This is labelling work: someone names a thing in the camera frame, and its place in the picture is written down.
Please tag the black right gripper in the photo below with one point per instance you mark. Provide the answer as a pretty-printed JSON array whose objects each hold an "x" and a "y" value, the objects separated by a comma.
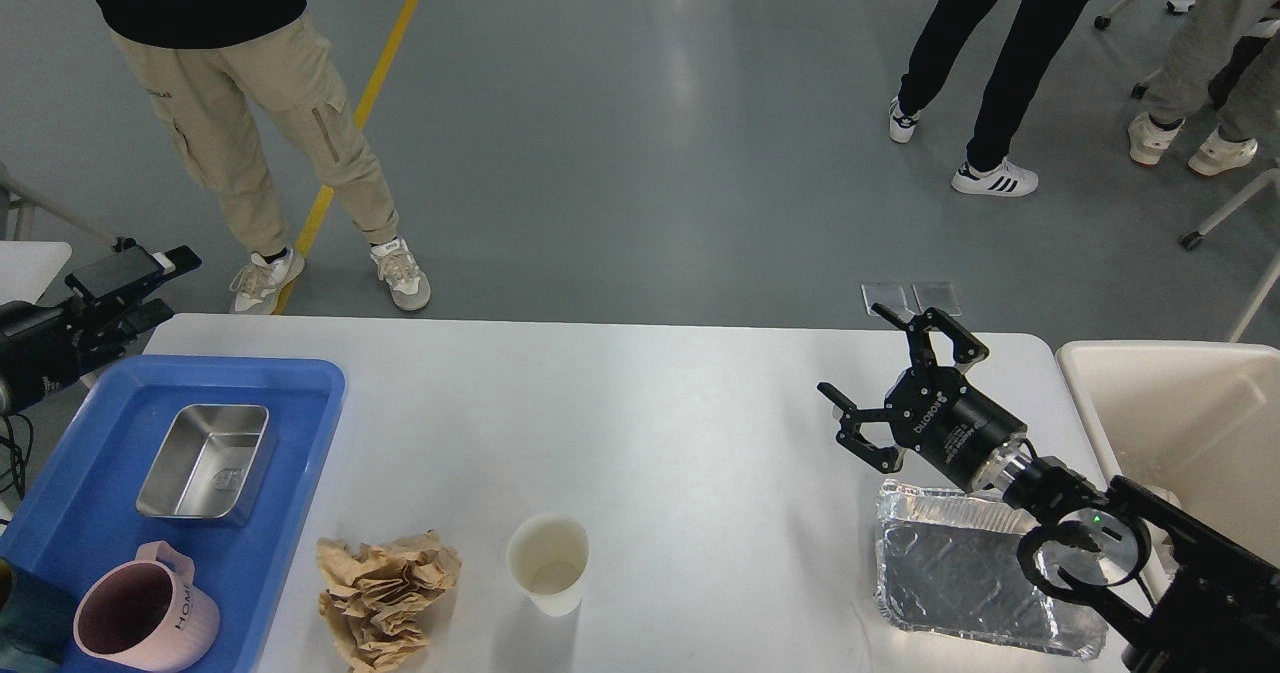
[{"x": 955, "y": 433}]

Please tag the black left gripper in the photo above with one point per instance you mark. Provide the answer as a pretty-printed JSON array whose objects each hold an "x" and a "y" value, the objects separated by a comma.
[{"x": 40, "y": 352}]

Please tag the stainless steel rectangular container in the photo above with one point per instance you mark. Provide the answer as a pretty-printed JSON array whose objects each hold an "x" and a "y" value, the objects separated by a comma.
[{"x": 210, "y": 466}]

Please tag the pink ribbed mug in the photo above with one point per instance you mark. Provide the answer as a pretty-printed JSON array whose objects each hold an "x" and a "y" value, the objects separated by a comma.
[{"x": 148, "y": 614}]

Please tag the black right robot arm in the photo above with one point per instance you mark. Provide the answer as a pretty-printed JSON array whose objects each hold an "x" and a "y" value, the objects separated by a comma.
[{"x": 1184, "y": 597}]

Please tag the white side table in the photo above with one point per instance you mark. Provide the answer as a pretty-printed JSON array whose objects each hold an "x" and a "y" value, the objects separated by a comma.
[{"x": 29, "y": 267}]

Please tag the aluminium foil tray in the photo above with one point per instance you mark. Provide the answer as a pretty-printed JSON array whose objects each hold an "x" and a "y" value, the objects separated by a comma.
[{"x": 946, "y": 564}]

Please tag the blue plastic tray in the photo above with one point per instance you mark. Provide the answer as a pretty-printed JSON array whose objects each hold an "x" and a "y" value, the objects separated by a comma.
[{"x": 79, "y": 519}]

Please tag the beige plastic bin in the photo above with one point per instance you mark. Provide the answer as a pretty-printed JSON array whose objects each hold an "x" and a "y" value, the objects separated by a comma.
[{"x": 1199, "y": 420}]

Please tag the person in black sweater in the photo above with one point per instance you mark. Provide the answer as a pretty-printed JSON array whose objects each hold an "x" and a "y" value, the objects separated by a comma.
[{"x": 203, "y": 63}]

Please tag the teal object at corner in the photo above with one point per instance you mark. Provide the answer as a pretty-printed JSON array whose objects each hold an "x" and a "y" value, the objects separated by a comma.
[{"x": 36, "y": 621}]

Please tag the crumpled brown paper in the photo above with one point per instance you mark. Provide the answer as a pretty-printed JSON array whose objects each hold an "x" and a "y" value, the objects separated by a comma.
[{"x": 374, "y": 596}]

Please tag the white paper cup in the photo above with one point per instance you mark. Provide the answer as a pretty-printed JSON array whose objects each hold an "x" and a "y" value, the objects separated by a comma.
[{"x": 548, "y": 557}]

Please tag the person in black trousers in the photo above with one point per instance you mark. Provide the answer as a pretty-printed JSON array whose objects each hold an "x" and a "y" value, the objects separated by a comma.
[{"x": 1037, "y": 32}]

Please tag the person in grey trousers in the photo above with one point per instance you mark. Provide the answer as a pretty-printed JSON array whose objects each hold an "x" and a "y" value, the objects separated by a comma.
[{"x": 1198, "y": 51}]

